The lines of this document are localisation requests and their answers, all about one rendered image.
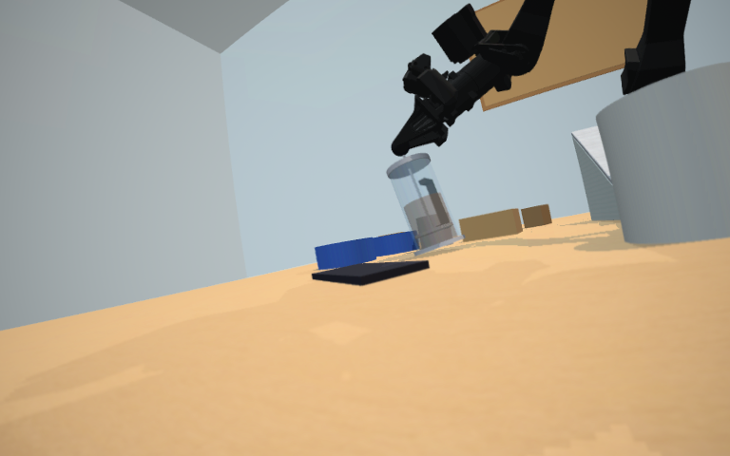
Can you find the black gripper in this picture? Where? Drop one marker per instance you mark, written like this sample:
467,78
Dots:
447,100

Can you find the glass french press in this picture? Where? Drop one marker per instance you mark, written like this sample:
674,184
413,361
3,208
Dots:
422,201

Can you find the blue cylinder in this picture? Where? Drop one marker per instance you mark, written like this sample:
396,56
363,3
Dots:
345,253
394,244

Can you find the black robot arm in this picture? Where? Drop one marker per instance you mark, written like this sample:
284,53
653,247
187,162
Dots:
503,53

